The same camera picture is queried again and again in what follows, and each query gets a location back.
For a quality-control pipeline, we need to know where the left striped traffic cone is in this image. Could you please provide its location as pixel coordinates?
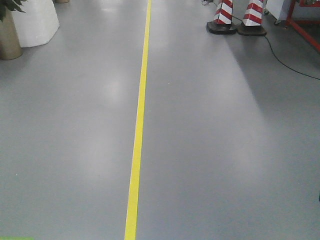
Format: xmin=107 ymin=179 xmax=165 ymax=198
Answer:
xmin=206 ymin=0 xmax=237 ymax=35

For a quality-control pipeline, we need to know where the striped traffic cone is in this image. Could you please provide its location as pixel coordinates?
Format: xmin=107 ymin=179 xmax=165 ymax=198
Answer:
xmin=237 ymin=0 xmax=267 ymax=37
xmin=206 ymin=0 xmax=237 ymax=35

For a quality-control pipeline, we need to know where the right striped traffic cone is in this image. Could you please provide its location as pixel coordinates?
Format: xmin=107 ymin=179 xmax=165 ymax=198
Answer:
xmin=237 ymin=0 xmax=267 ymax=37

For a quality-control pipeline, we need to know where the black floor cable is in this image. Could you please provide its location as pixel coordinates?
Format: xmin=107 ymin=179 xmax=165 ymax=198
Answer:
xmin=262 ymin=34 xmax=320 ymax=81

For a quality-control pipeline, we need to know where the red metal frame cart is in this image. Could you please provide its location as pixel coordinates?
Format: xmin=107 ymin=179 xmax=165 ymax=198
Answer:
xmin=285 ymin=0 xmax=320 ymax=53

